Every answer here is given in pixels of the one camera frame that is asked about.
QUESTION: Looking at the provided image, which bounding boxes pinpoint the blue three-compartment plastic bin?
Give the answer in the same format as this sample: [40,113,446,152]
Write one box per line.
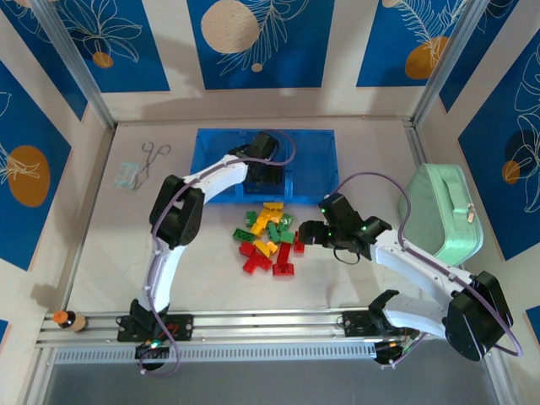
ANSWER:
[192,128,341,204]

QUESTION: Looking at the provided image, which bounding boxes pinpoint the mint green zip case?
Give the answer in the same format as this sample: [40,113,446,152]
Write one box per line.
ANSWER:
[397,163,484,267]

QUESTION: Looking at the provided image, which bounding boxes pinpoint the black base connector box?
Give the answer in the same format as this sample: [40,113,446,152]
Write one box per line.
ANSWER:
[373,337,423,367]
[133,339,172,360]

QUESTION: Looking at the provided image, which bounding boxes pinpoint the clear plastic packet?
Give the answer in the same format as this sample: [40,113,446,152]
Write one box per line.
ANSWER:
[113,160,141,192]

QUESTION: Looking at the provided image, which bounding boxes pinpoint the dark bottle with orange cap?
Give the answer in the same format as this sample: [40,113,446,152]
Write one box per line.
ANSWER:
[53,310,88,332]

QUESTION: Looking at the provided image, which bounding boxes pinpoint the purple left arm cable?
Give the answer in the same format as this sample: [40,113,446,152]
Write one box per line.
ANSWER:
[138,130,296,379]

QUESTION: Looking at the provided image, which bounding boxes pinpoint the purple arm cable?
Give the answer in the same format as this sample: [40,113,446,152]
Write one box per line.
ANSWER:
[335,170,523,372]
[138,130,296,379]

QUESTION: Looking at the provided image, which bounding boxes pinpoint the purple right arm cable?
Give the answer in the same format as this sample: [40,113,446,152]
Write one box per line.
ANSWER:
[335,170,523,372]

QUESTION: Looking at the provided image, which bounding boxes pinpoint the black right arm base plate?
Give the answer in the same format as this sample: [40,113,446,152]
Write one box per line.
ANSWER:
[342,310,406,338]

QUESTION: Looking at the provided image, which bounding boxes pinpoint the aluminium mounting rail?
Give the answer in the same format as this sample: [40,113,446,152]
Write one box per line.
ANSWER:
[35,307,499,348]

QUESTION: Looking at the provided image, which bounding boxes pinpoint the metal scissor-handle forceps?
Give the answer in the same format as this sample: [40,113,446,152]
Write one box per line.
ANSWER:
[132,142,172,190]

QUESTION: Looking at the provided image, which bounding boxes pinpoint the blue floral wall panel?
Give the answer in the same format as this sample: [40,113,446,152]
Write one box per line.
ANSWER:
[438,0,540,114]
[0,61,73,272]
[0,0,89,122]
[355,0,480,89]
[52,0,171,94]
[457,29,540,262]
[186,0,338,91]

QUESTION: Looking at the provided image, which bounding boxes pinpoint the grey slotted cable duct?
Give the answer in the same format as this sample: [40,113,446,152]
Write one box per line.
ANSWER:
[54,343,381,364]

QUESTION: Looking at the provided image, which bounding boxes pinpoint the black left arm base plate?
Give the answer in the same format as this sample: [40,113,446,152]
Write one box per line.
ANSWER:
[116,314,195,342]

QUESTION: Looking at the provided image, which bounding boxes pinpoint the aluminium frame post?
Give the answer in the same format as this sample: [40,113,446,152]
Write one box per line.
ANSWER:
[410,0,491,124]
[31,0,118,131]

